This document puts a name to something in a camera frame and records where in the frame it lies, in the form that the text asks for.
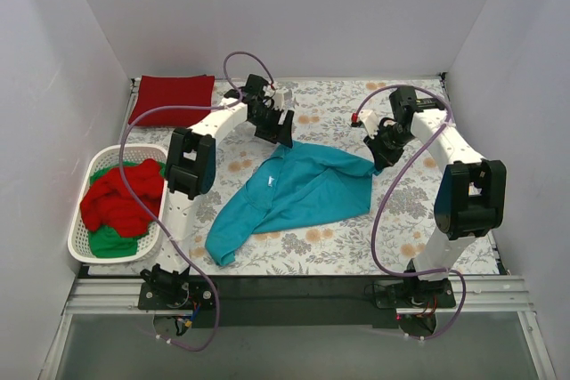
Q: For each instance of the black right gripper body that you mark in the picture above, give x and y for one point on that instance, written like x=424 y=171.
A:
x=381 y=149

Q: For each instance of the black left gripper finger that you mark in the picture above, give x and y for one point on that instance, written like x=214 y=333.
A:
x=283 y=128
x=267 y=132

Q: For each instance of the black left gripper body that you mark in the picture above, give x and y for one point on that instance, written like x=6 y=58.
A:
x=276 y=126

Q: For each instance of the teal t shirt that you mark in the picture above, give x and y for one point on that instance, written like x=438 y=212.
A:
x=301 y=186

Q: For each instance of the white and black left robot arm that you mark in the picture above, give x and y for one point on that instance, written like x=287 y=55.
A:
x=191 y=169

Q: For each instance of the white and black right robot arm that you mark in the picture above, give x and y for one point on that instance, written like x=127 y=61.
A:
x=469 y=202

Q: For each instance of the folded red t shirt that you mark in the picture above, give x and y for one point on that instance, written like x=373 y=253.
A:
x=155 y=92

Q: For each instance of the white plastic laundry basket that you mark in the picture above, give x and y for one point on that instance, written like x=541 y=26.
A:
x=78 y=243

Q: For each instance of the crumpled red t shirt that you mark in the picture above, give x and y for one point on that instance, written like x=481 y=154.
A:
x=126 y=207

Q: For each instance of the crumpled green t shirt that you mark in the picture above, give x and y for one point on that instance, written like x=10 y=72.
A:
x=105 y=243

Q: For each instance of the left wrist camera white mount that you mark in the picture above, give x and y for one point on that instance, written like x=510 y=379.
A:
x=281 y=99

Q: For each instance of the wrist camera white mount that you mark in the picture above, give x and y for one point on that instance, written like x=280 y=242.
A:
x=281 y=99
x=367 y=119

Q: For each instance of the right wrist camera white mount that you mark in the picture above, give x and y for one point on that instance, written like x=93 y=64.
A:
x=367 y=119

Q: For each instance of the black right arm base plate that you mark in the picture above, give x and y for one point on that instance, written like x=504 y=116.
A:
x=399 y=293

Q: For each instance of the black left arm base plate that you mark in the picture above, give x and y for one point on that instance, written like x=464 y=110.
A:
x=178 y=297

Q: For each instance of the aluminium frame rail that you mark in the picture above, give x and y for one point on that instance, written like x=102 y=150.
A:
x=299 y=327

